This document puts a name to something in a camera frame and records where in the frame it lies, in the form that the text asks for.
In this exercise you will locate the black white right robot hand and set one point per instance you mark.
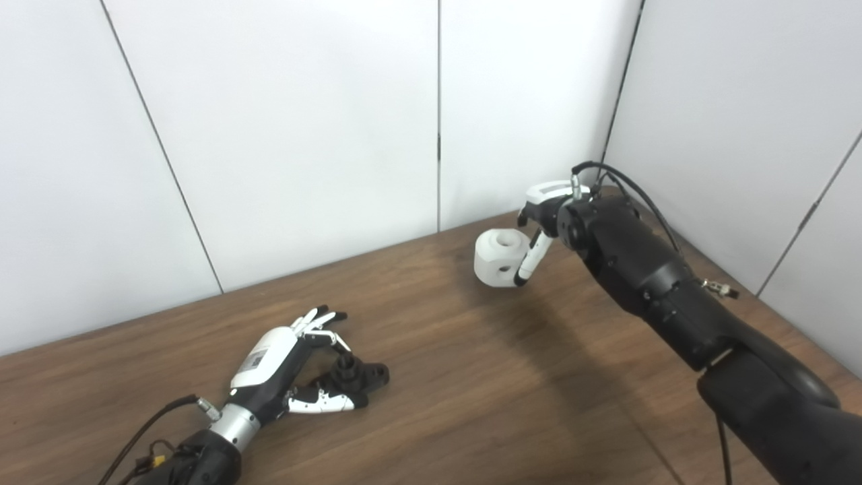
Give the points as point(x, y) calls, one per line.
point(547, 212)

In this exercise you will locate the black plastic holder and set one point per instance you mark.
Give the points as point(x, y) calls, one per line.
point(367, 374)

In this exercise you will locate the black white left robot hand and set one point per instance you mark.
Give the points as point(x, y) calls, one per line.
point(266, 357)

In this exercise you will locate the round white plastic piece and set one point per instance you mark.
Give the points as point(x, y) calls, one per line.
point(491, 263)

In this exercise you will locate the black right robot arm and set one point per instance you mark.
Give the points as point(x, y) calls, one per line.
point(673, 296)

